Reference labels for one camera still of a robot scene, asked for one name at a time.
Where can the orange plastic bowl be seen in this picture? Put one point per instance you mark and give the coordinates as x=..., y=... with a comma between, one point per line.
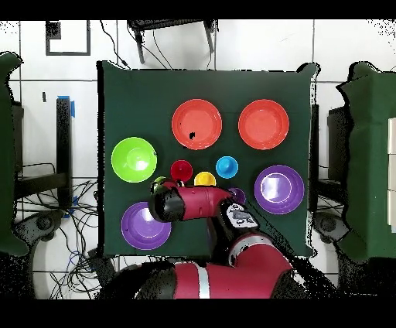
x=196, y=124
x=263, y=124

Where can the green plastic cup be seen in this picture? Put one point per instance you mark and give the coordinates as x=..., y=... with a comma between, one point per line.
x=159, y=182

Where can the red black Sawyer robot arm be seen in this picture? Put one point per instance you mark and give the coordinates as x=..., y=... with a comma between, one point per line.
x=198, y=201

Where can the white box stack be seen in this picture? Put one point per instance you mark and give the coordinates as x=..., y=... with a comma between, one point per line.
x=392, y=173

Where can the yellow plastic cup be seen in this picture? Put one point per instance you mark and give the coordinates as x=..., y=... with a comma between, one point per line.
x=204, y=179

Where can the red plastic cup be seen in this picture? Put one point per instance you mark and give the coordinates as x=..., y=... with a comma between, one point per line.
x=181, y=169

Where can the blue plastic cup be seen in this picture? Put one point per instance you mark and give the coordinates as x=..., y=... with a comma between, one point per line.
x=226, y=167

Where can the purple plastic cup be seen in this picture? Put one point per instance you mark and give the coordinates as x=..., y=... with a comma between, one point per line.
x=239, y=195

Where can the green plastic bowl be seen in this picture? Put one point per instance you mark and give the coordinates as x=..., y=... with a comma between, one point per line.
x=134, y=159

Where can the purple plastic bowl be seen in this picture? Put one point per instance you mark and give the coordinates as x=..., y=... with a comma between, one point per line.
x=139, y=232
x=279, y=189

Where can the dark green tablecloth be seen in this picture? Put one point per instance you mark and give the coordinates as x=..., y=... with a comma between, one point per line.
x=139, y=92

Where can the black beam with blue tape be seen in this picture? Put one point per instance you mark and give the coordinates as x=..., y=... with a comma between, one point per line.
x=63, y=139

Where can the black power box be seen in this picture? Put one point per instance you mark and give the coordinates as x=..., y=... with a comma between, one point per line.
x=99, y=263

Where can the black chair base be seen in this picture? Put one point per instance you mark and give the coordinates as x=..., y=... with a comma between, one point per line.
x=328, y=224
x=40, y=222

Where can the green cloth covered table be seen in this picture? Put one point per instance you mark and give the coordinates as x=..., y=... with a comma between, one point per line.
x=371, y=154
x=6, y=154

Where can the black camera stand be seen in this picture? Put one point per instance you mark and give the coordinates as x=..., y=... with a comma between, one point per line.
x=170, y=23

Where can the black square frame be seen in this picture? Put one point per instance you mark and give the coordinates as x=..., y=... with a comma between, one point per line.
x=52, y=31

